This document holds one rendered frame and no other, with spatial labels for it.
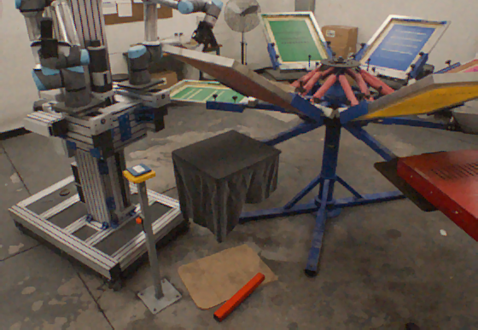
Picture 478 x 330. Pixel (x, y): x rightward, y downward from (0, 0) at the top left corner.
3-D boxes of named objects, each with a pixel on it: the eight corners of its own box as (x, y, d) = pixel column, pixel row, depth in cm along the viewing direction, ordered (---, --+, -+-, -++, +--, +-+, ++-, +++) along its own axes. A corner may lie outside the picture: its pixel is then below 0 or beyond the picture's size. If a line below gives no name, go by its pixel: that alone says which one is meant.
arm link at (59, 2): (66, -8, 182) (90, 70, 172) (43, -7, 176) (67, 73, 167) (65, -24, 172) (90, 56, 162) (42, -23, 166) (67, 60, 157)
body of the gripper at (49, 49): (60, 59, 142) (56, 55, 151) (59, 38, 139) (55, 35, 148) (40, 60, 138) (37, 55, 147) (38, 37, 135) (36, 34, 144)
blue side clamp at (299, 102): (291, 105, 188) (296, 93, 188) (283, 103, 191) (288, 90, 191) (317, 121, 210) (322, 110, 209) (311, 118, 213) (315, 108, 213)
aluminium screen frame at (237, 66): (230, 67, 153) (234, 59, 153) (161, 50, 193) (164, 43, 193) (317, 118, 211) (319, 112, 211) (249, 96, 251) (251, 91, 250)
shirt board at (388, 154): (492, 211, 164) (497, 197, 161) (421, 223, 158) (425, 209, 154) (357, 115, 283) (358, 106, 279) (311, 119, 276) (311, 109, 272)
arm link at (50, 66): (68, 73, 162) (63, 49, 157) (43, 77, 157) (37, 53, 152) (66, 70, 168) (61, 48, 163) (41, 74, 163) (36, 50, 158)
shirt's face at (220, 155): (218, 180, 182) (217, 179, 181) (171, 152, 211) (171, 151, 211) (281, 151, 210) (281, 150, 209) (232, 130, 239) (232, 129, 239)
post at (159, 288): (154, 315, 216) (130, 186, 174) (136, 294, 231) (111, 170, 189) (183, 297, 229) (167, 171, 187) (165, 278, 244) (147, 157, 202)
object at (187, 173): (219, 245, 199) (217, 180, 180) (176, 210, 230) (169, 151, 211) (224, 243, 201) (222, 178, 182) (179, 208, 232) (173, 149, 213)
